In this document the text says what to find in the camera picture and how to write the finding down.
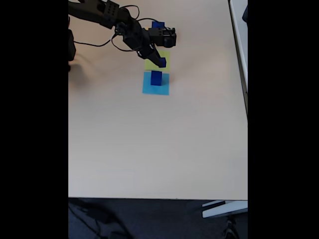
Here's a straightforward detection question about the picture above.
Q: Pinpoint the medium blue cube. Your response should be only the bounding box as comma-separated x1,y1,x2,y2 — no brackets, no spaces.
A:
150,70,163,87

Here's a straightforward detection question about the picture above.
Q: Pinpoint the green paper square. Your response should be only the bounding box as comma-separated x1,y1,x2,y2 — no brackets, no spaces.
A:
144,50,171,72

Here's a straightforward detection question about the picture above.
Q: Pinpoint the light blue paper square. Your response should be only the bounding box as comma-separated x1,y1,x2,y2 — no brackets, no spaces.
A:
142,71,170,96

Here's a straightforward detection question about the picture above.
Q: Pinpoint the white neighbouring desk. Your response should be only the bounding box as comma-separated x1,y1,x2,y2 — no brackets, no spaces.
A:
228,0,248,121

